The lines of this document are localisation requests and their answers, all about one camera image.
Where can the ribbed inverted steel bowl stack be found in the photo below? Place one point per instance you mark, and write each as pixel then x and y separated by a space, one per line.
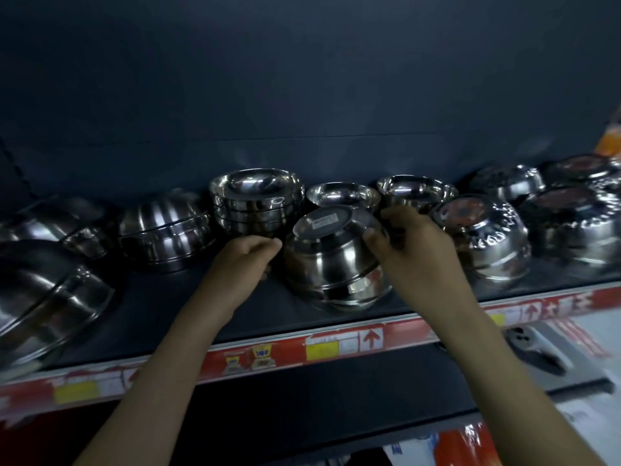
pixel 162 237

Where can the person's left hand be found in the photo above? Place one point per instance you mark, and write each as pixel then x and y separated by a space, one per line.
pixel 240 269

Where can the small upright steel bowl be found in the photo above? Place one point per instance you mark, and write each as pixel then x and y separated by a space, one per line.
pixel 342 194

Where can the person's left forearm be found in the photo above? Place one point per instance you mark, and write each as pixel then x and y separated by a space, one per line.
pixel 160 383

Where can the person's right thumb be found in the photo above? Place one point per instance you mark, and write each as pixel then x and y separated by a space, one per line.
pixel 377 240

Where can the person's left thumb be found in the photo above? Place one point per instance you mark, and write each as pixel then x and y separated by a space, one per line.
pixel 264 243

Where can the embossed steel bowl red label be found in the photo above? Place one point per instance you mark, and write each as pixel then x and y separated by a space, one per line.
pixel 582 169
pixel 572 228
pixel 490 242
pixel 509 181

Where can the large steel basin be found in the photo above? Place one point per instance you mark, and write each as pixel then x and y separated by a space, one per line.
pixel 43 305

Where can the person's right hand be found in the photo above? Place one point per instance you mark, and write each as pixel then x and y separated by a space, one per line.
pixel 419 257

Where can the orange package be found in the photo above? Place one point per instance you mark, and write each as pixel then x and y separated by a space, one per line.
pixel 609 140

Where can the white and black gadget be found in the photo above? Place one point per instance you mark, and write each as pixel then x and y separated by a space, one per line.
pixel 533 351

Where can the red package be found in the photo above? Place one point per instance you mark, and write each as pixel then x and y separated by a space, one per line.
pixel 468 444

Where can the person's right forearm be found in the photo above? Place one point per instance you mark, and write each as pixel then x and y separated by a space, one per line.
pixel 509 383

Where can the dark lower shelf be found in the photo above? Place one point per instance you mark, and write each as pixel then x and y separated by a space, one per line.
pixel 339 407

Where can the upright steel bowl stack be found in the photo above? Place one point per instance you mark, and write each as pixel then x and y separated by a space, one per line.
pixel 254 198

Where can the yellow white price label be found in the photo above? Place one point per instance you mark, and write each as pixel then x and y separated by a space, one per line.
pixel 330 347

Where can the dark shelf with red strip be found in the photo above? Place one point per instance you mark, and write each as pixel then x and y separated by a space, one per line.
pixel 271 329

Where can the tilted steel bowl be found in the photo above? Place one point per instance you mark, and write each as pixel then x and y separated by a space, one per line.
pixel 58 228

